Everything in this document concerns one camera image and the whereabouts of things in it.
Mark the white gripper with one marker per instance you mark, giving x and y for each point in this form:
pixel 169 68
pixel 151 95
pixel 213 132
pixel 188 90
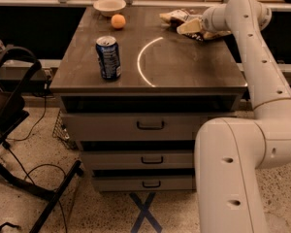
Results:
pixel 208 18

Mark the brown chip bag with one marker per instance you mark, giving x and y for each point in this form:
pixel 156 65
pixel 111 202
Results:
pixel 178 17

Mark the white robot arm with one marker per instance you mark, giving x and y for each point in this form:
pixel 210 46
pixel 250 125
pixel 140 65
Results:
pixel 228 150

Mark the blue pepsi can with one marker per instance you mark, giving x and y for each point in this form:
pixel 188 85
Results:
pixel 108 57

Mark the orange fruit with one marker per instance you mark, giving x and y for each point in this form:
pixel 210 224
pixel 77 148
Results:
pixel 118 21

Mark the grey drawer cabinet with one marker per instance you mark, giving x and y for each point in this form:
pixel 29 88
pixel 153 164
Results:
pixel 161 72

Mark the white bowl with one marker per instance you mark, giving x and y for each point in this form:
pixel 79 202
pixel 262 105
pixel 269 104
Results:
pixel 109 8

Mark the top grey drawer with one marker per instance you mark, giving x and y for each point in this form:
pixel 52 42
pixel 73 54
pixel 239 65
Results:
pixel 136 126

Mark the grey drawer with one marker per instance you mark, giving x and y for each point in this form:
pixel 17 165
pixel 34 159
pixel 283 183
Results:
pixel 144 183
pixel 137 159
pixel 136 126

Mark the middle grey drawer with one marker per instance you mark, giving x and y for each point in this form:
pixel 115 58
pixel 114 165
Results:
pixel 137 159

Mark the bottom grey drawer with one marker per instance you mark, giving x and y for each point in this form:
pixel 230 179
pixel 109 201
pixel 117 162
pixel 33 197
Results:
pixel 144 183

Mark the blue tape cross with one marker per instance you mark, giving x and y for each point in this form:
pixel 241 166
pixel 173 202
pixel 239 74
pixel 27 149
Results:
pixel 144 213

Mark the black chair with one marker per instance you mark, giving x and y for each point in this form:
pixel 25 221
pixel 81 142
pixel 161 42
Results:
pixel 12 114

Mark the wire mesh basket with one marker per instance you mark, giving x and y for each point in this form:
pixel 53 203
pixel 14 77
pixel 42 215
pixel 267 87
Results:
pixel 60 133

